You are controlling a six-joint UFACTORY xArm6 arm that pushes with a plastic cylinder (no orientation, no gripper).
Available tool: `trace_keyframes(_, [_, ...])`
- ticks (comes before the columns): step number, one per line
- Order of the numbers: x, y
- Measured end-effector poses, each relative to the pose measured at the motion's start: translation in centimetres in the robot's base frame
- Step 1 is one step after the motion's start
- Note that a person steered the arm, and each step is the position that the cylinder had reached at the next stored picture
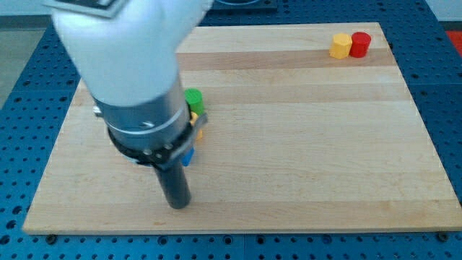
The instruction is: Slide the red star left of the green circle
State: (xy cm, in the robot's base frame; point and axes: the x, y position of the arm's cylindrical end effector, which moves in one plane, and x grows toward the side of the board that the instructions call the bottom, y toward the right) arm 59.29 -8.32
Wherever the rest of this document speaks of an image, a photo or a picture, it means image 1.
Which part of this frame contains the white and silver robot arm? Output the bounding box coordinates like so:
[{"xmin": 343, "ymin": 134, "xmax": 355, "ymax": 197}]
[{"xmin": 48, "ymin": 0, "xmax": 212, "ymax": 170}]

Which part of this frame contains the yellow block behind arm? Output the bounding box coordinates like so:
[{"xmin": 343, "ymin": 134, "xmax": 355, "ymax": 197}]
[{"xmin": 190, "ymin": 112, "xmax": 203, "ymax": 141}]

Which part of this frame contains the green cylinder block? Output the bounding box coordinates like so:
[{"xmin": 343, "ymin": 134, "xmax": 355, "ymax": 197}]
[{"xmin": 184, "ymin": 88, "xmax": 204, "ymax": 116}]

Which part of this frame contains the blue block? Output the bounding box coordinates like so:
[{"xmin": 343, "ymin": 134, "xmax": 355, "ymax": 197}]
[{"xmin": 181, "ymin": 147, "xmax": 195, "ymax": 167}]

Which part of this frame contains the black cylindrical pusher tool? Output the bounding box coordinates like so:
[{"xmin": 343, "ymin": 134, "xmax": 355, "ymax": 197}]
[{"xmin": 155, "ymin": 162, "xmax": 191, "ymax": 209}]

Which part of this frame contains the wooden board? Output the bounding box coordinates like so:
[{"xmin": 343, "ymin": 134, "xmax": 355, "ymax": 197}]
[{"xmin": 23, "ymin": 22, "xmax": 461, "ymax": 235}]

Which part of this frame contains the yellow hexagon block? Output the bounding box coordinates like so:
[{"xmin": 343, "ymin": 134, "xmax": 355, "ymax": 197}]
[{"xmin": 329, "ymin": 33, "xmax": 352, "ymax": 59}]

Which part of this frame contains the red cylinder block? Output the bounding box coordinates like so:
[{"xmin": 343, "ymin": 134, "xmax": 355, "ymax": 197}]
[{"xmin": 349, "ymin": 32, "xmax": 372, "ymax": 58}]

